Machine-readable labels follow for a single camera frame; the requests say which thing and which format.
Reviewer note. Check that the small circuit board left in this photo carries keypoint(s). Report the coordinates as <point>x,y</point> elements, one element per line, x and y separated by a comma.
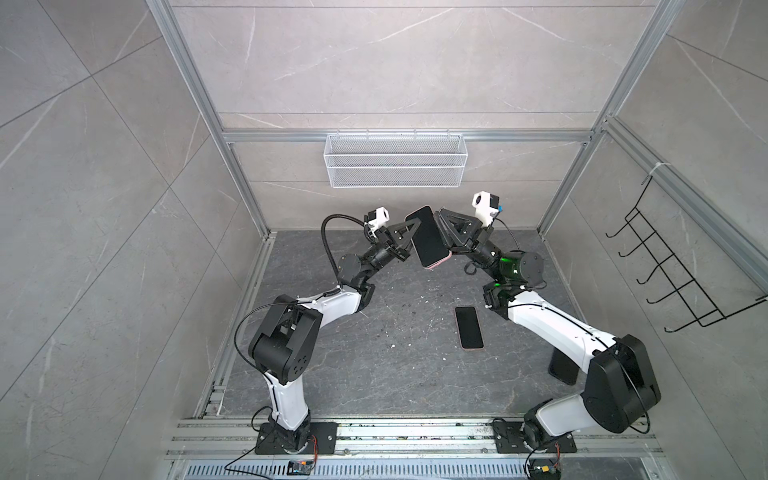
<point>300,467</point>

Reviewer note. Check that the black phone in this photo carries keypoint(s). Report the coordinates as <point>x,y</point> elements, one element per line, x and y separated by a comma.
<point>469,331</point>
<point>427,240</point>

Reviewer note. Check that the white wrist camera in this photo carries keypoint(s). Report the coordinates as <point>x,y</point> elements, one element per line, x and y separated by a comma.
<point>486,206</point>
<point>376,219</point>

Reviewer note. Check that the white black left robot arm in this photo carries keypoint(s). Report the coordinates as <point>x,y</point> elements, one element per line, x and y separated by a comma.
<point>283,345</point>

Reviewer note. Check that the small circuit board right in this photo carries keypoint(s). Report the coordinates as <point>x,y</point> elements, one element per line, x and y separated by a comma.
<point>543,470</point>

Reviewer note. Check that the black pad right side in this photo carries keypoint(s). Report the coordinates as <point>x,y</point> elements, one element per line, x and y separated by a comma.
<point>563,368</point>

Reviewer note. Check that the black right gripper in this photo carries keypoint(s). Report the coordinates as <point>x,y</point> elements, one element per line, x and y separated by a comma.
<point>470,236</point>

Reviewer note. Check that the black wire hook rack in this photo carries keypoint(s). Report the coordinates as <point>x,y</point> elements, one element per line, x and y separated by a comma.
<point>683,284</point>

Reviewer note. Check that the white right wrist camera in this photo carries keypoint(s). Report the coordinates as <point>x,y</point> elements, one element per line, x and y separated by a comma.
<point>486,206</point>

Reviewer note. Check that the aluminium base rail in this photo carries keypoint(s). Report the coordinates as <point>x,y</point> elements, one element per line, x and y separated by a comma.
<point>404,448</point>

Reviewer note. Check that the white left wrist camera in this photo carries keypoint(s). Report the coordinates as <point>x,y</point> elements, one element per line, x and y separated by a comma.
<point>376,219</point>

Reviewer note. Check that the white wire mesh basket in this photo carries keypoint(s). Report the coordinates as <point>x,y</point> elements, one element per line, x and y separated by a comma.
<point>407,160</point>

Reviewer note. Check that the small circuit board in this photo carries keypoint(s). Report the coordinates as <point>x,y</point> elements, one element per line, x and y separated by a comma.
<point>543,470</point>
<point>300,467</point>

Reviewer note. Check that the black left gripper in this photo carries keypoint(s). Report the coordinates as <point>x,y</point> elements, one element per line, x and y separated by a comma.
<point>385,240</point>

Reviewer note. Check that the black phone on table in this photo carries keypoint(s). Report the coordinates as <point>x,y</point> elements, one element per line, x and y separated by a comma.
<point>469,331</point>

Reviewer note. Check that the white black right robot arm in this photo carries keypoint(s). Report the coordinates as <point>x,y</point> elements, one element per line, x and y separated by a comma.
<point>620,385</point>

